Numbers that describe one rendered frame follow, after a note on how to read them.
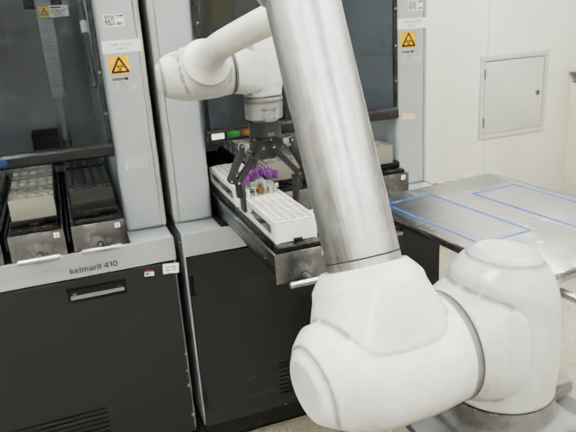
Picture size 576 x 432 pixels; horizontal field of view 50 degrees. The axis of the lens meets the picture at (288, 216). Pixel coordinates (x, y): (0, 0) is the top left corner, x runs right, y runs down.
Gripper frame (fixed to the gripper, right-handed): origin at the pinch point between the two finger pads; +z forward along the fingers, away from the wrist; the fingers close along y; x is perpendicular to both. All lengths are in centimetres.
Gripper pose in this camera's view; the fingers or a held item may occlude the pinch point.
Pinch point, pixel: (270, 201)
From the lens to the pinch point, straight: 152.5
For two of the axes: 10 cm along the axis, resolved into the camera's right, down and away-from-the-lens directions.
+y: 9.4, -1.7, 3.1
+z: 0.6, 9.4, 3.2
